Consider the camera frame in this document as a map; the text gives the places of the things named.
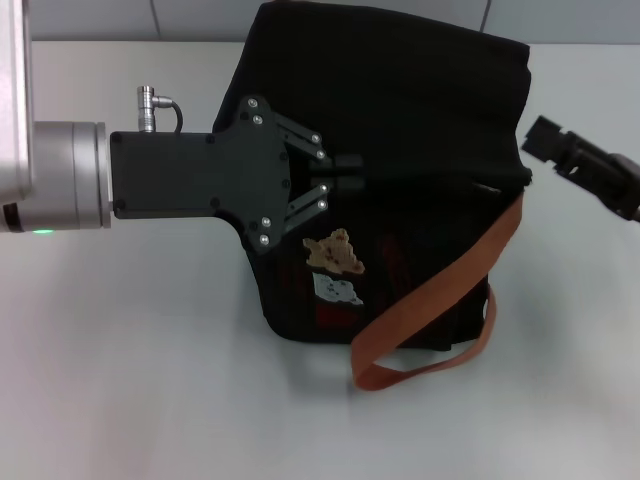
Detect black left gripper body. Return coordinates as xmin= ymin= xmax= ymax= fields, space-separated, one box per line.
xmin=108 ymin=93 xmax=293 ymax=259

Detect black food bag brown straps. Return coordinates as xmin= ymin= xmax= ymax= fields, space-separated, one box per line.
xmin=209 ymin=0 xmax=534 ymax=396

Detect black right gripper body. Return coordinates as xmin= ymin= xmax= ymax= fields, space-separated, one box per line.
xmin=597 ymin=152 xmax=640 ymax=224

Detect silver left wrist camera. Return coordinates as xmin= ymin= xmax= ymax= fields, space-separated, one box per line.
xmin=0 ymin=0 xmax=34 ymax=194

